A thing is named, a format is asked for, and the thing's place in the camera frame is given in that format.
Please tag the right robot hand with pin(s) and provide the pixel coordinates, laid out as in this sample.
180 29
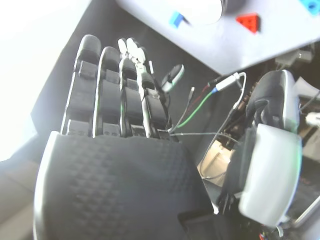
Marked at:
112 187

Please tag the blue cube block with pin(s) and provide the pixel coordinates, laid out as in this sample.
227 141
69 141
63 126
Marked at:
175 19

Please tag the red triangle block with holes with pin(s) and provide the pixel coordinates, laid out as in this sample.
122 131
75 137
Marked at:
248 22

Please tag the blue holed toy block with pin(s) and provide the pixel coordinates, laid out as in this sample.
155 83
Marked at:
310 5

